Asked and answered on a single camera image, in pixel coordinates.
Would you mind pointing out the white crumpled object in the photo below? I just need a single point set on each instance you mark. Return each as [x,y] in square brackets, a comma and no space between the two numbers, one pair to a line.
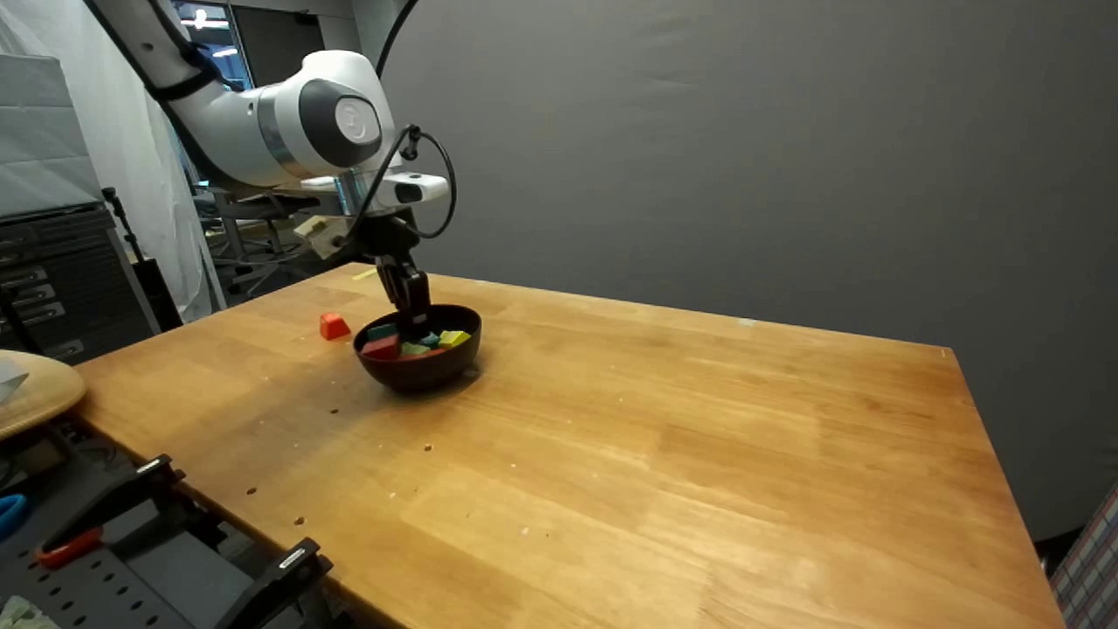
[23,614]

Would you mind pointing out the white translucent curtain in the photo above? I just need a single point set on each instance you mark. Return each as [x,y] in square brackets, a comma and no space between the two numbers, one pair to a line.
[73,105]

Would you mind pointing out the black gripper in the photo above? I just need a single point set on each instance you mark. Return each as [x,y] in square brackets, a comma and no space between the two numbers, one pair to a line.
[382,238]

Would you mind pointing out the orange-red wooden block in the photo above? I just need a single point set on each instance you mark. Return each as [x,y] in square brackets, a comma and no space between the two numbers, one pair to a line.
[332,326]

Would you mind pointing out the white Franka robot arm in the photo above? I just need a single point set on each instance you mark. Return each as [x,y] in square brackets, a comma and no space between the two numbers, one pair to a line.
[232,124]

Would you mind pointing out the black round bowl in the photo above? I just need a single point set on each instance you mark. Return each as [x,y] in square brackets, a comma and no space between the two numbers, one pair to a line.
[420,377]

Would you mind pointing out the round wooden stool top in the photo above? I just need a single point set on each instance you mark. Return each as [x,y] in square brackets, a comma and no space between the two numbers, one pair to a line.
[40,397]

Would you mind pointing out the beige wrist camera box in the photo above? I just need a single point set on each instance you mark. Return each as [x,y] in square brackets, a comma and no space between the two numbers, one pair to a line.
[321,232]

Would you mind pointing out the striped fabric chair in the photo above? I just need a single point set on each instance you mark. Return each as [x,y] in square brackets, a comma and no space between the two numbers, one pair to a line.
[1088,570]

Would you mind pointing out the black perforated workbench board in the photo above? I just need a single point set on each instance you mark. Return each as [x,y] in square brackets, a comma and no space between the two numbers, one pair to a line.
[143,583]

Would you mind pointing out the blue plastic object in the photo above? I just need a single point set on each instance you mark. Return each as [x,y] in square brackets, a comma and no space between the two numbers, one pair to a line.
[9,515]

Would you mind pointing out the dark equipment cabinet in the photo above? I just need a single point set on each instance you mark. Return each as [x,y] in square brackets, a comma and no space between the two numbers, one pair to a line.
[59,280]

